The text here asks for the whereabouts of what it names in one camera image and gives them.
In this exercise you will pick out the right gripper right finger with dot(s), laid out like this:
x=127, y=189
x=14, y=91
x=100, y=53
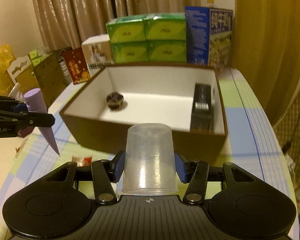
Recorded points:
x=195, y=174

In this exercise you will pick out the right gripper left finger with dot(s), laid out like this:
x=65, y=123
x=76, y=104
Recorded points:
x=104, y=173

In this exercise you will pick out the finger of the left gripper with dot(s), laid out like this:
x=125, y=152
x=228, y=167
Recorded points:
x=32, y=119
x=10, y=106

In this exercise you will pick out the purple cosmetic tube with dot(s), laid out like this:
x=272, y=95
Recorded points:
x=35, y=103

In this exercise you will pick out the red snack packet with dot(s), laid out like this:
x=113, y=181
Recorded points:
x=82, y=161

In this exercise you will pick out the clear plastic cup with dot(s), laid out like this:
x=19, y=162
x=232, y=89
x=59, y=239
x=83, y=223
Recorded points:
x=149, y=161

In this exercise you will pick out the tall black product box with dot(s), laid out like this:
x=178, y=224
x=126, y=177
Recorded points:
x=201, y=114

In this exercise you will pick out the dark velvet scrunchie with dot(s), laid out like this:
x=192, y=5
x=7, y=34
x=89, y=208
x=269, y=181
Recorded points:
x=114, y=100

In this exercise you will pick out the yellow plastic bag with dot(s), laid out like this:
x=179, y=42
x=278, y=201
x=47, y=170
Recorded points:
x=6, y=58

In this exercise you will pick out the brown cardboard boxes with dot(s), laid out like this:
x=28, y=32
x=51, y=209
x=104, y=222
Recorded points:
x=47, y=75

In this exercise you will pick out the plaid tablecloth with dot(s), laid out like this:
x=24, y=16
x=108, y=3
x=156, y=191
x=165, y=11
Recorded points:
x=251, y=144

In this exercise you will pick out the dark red gift envelope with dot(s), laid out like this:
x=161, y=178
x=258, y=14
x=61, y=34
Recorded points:
x=76, y=65

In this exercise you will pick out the brown cardboard storage box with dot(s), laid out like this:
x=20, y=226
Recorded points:
x=154, y=92

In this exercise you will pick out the white product box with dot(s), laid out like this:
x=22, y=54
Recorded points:
x=97, y=53

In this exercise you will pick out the quilted olive chair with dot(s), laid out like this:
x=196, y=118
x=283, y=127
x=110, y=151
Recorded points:
x=287, y=131

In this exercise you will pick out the beige curtain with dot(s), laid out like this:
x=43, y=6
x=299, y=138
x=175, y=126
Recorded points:
x=67, y=23

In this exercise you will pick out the green tissue pack stack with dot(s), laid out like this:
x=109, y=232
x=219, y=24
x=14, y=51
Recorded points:
x=159, y=37

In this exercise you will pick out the blue milk carton box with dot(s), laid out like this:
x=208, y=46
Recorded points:
x=208, y=36

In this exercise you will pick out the golden yellow curtain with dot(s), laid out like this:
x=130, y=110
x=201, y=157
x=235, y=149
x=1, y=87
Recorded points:
x=266, y=50

